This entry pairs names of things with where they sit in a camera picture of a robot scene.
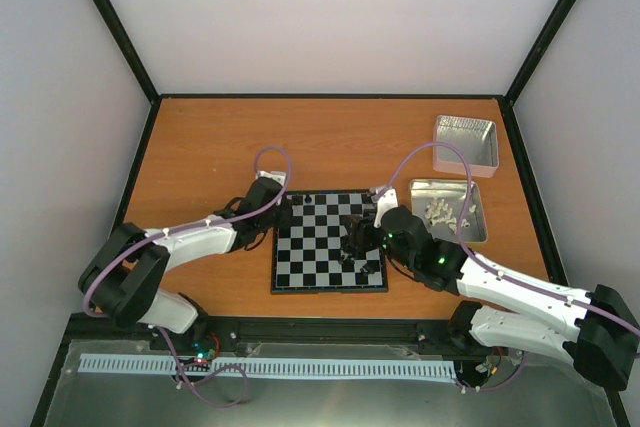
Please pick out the silver tin with white pieces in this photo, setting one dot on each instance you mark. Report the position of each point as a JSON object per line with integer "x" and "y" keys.
{"x": 423, "y": 191}

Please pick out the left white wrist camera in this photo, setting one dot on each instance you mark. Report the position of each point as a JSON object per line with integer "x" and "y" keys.
{"x": 274, "y": 179}

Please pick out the pile of black chess pieces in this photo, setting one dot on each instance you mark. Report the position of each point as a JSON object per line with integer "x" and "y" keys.
{"x": 369, "y": 263}

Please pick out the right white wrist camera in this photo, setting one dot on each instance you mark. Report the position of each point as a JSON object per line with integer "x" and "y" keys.
{"x": 384, "y": 200}

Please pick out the small circuit board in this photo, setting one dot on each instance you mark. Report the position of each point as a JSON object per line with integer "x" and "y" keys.
{"x": 207, "y": 351}

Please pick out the light blue cable duct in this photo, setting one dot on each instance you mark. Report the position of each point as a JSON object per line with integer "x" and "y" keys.
{"x": 273, "y": 368}

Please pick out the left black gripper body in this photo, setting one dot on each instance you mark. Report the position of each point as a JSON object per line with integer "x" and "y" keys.
{"x": 283, "y": 222}

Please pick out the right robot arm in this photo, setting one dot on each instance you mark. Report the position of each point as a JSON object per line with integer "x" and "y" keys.
{"x": 592, "y": 330}

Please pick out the black frame rail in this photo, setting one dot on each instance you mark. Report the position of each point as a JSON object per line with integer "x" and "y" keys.
{"x": 236, "y": 334}

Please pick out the empty silver tin lid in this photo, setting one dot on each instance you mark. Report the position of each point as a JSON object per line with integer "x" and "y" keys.
{"x": 475, "y": 138}

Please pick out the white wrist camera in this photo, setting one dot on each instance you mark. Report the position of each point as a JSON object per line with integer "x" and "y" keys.
{"x": 384, "y": 200}
{"x": 274, "y": 179}

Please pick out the pile of white chess pieces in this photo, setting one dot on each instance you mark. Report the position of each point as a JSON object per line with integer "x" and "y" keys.
{"x": 438, "y": 212}

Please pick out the black and silver chessboard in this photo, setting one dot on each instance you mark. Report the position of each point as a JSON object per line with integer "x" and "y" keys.
{"x": 305, "y": 256}

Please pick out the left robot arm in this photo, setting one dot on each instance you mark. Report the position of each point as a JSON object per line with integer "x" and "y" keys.
{"x": 123, "y": 280}

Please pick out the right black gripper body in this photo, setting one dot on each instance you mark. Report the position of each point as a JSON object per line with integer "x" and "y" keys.
{"x": 362, "y": 232}

